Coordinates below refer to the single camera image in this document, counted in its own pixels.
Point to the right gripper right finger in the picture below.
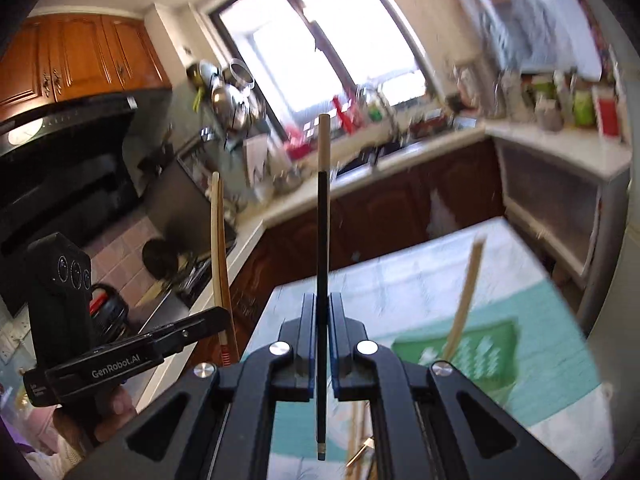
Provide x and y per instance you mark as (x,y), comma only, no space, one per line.
(430,422)

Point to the light bamboo chopstick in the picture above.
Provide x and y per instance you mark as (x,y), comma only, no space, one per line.
(464,305)

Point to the black chopstick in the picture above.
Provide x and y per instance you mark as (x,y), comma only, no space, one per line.
(322,295)

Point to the person's left hand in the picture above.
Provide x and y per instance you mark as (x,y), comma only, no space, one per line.
(93,422)

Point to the green plastic utensil holder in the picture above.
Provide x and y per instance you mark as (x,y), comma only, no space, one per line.
(485,354)

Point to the floral teal tablecloth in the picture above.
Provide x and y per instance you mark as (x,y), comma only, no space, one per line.
(558,395)

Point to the gas stove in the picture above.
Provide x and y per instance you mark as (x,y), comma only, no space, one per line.
(183,274)

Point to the black range hood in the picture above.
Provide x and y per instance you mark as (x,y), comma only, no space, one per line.
(71,169)

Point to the steel counter cabinet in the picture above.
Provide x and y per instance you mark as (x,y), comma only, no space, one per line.
(576,213)

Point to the hanging steel pan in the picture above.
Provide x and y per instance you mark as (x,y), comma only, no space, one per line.
(230,108)

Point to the red spray bottle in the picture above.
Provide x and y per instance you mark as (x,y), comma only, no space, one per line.
(346,122)

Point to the green label bottle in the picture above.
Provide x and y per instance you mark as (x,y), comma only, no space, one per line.
(583,109)

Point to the red label white jar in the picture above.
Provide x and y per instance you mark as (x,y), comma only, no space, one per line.
(605,106)

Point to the translucent plastic curtain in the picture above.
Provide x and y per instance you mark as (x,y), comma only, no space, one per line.
(536,36)

